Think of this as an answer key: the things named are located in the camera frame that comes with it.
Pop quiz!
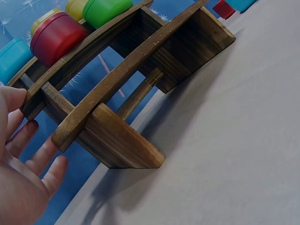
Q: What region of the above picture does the dark wooden tiered rack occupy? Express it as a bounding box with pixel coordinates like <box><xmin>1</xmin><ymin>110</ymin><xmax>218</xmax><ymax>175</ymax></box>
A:
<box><xmin>7</xmin><ymin>0</ymin><xmax>236</xmax><ymax>170</ymax></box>

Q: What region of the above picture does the green round tin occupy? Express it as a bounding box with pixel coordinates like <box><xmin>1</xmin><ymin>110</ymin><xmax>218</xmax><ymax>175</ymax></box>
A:
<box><xmin>82</xmin><ymin>0</ymin><xmax>134</xmax><ymax>30</ymax></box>

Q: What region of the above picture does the yellow round tin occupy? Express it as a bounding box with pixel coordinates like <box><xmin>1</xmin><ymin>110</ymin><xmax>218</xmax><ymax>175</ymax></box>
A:
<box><xmin>65</xmin><ymin>0</ymin><xmax>91</xmax><ymax>22</ymax></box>
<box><xmin>30</xmin><ymin>8</ymin><xmax>63</xmax><ymax>38</ymax></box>

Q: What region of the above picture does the person's left hand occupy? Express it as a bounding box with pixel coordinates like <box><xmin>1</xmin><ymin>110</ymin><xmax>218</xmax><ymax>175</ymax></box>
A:
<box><xmin>0</xmin><ymin>85</ymin><xmax>69</xmax><ymax>225</ymax></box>

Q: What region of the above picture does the blue round tin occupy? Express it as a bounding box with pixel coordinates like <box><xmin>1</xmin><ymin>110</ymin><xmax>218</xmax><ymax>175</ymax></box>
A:
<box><xmin>0</xmin><ymin>37</ymin><xmax>35</xmax><ymax>81</ymax></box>
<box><xmin>225</xmin><ymin>0</ymin><xmax>258</xmax><ymax>14</ymax></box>

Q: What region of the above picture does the red round tin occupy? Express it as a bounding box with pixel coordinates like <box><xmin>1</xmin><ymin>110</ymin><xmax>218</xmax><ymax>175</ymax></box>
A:
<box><xmin>30</xmin><ymin>12</ymin><xmax>89</xmax><ymax>69</ymax></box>
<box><xmin>212</xmin><ymin>0</ymin><xmax>236</xmax><ymax>20</ymax></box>

